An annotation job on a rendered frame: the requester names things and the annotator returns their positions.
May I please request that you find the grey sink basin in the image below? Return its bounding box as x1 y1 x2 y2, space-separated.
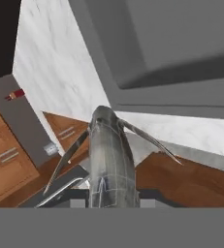
68 0 224 121

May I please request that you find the wooden drawer front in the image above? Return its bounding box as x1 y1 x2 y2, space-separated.
43 110 92 160

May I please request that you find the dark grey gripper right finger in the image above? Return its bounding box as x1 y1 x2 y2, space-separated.
137 188 183 209

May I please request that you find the dark grey slab silver edge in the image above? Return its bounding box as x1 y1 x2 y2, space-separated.
17 164 90 208

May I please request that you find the wooden cupboard door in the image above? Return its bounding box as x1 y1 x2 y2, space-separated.
0 108 41 208

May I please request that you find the grey appliance front panel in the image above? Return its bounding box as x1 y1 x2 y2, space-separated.
0 74 60 170

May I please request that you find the silver cupboard door handle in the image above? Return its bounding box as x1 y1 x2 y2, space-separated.
0 146 20 164

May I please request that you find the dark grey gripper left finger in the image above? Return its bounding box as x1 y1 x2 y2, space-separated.
43 188 91 209

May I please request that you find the silver drawer handle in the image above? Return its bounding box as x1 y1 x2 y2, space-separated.
57 126 77 140

